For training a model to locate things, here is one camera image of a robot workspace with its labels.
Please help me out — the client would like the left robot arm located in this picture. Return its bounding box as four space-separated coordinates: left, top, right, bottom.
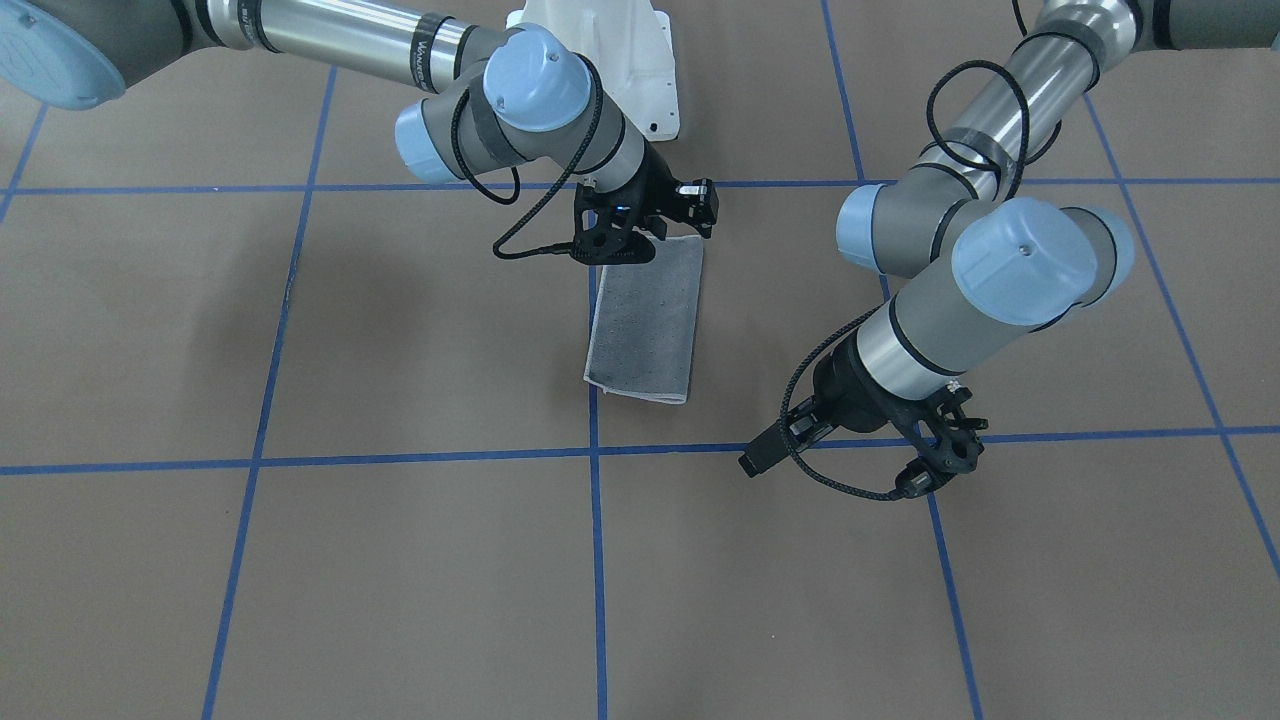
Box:
739 1 1279 501

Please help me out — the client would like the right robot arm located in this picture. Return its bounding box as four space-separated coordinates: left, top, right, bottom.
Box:
1 1 719 266

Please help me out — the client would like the pink towel with grey back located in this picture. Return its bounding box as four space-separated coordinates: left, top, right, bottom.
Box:
582 234 705 405

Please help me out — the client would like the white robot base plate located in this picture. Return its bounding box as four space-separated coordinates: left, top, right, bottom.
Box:
506 1 681 143

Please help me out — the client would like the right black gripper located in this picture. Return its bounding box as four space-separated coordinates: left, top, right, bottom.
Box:
570 150 719 266

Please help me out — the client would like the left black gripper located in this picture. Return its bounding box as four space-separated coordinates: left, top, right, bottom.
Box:
739 331 988 501

